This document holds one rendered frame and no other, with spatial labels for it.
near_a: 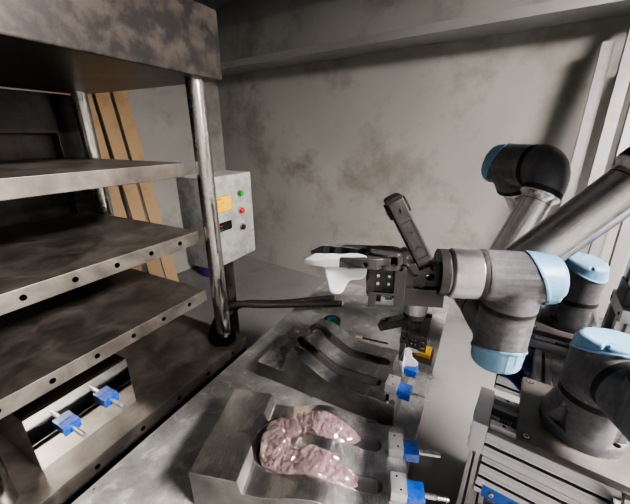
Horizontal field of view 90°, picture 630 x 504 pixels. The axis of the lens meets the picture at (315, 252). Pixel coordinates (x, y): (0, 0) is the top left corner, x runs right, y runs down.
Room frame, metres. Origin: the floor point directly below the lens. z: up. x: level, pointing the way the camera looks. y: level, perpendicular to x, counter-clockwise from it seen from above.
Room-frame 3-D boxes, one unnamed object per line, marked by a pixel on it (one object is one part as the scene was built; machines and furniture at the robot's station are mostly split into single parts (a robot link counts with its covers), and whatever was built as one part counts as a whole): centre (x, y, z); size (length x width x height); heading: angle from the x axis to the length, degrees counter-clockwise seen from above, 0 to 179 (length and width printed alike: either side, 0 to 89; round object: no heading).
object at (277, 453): (0.59, 0.01, 0.90); 0.26 x 0.18 x 0.08; 80
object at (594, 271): (0.93, -0.85, 1.20); 0.13 x 0.12 x 0.14; 20
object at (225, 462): (0.59, 0.02, 0.86); 0.50 x 0.26 x 0.11; 80
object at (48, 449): (0.83, 0.89, 0.87); 0.50 x 0.27 x 0.17; 62
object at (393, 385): (0.76, -0.28, 0.89); 0.13 x 0.05 x 0.05; 62
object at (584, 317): (0.92, -0.86, 1.09); 0.15 x 0.15 x 0.10
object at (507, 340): (0.44, -0.30, 1.34); 0.11 x 0.08 x 0.11; 171
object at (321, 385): (0.94, -0.07, 0.87); 0.50 x 0.26 x 0.14; 62
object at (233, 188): (1.46, 0.45, 0.74); 0.30 x 0.22 x 1.47; 152
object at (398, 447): (0.60, -0.26, 0.86); 0.13 x 0.05 x 0.05; 80
